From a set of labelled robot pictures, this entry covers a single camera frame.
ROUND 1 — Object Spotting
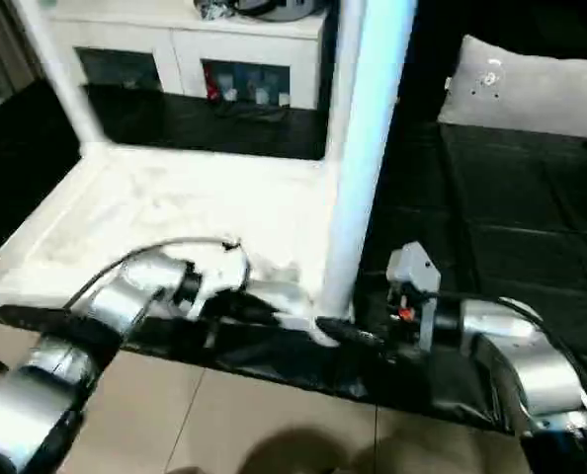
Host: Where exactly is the black work mat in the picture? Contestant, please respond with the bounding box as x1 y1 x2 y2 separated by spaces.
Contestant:
0 78 587 435

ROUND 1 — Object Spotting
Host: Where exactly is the grey window curtain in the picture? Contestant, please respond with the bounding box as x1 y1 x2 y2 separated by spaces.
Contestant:
0 0 45 115

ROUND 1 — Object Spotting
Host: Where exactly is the white plastic table top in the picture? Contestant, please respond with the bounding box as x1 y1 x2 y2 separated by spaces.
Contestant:
0 140 359 347

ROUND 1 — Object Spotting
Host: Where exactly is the black plastic packet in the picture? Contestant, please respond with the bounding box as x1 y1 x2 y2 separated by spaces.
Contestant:
199 0 235 21

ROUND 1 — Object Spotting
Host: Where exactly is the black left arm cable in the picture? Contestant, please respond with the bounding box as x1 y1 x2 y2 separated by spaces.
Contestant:
60 236 243 312

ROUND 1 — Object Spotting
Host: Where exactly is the black sofa with gold label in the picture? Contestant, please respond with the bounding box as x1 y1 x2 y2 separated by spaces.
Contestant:
401 0 587 124

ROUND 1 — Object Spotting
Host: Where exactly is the grey printed pillow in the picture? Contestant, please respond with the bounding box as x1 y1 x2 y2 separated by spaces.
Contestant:
436 34 587 139

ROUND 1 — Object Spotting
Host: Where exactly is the grey bag with black strap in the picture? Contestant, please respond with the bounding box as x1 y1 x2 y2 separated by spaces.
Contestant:
233 0 324 24

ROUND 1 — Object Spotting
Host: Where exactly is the white cabinet with glass doors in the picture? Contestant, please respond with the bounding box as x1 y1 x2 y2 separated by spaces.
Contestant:
45 0 327 111

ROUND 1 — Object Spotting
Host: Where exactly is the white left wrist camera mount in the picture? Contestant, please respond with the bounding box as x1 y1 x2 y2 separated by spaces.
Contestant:
189 241 253 322

